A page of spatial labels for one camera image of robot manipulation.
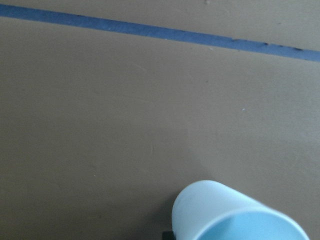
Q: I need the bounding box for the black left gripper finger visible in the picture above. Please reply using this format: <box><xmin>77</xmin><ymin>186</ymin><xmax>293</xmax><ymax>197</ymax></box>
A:
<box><xmin>161</xmin><ymin>231</ymin><xmax>175</xmax><ymax>240</ymax></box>

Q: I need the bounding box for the light blue plastic cup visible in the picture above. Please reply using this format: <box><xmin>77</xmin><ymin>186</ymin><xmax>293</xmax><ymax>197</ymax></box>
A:
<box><xmin>171</xmin><ymin>180</ymin><xmax>309</xmax><ymax>240</ymax></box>

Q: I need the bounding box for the long blue tape strip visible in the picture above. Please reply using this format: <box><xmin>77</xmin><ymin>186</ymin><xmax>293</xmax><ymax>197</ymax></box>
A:
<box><xmin>0</xmin><ymin>4</ymin><xmax>320</xmax><ymax>62</ymax></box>

